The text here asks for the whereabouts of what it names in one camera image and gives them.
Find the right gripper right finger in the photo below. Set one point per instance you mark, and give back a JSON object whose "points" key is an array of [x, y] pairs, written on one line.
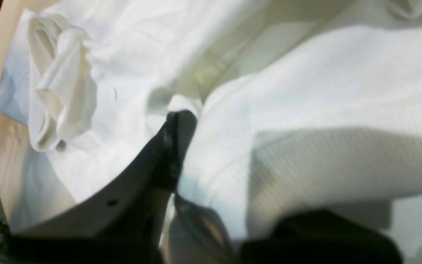
{"points": [[320, 237]]}

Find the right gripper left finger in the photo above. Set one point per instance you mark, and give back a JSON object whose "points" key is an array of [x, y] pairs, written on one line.
{"points": [[120, 224]]}

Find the white printed t-shirt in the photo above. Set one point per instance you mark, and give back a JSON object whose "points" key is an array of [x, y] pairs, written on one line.
{"points": [[300, 104]]}

